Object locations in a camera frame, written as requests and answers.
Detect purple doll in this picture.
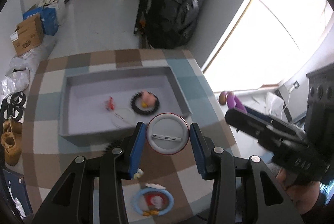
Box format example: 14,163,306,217
219,91,247,114

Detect black metal rack frame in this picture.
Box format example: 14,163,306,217
133,0,163,48

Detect black backpack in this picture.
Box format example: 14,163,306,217
145,0,204,49

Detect blue cardboard box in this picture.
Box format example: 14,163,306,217
23,7,58,36

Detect dark blue shoe box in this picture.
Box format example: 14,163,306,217
1,169,33,218

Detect tan suede shoes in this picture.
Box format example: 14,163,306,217
1,119,22,166

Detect small red charm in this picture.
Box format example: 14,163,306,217
105,97,115,111

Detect black beaded bracelet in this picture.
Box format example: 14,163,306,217
130,90,160,116

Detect grey shallow cardboard box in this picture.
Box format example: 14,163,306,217
58,66,191,146

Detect white crumpled plastic bag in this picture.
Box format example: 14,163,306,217
1,68,29,99

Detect small white flower earring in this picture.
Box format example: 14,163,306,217
133,168,144,179

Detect grey plastic parcel bag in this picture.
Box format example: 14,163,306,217
7,36,57,75

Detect checkered table cloth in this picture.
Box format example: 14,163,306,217
22,48,242,223

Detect light blue ring bracelet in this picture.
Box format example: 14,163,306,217
131,187,175,217

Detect right hand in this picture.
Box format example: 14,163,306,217
276,168,325,215

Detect brown cardboard box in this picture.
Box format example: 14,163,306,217
10,13,44,56

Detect pink pig toy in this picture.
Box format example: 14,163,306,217
141,90,157,107

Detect round white pin badge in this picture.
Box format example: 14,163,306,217
146,113,189,155

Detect white bag with cloth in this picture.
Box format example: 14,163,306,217
38,0,66,25

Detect black white sandals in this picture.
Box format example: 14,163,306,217
1,92,27,123

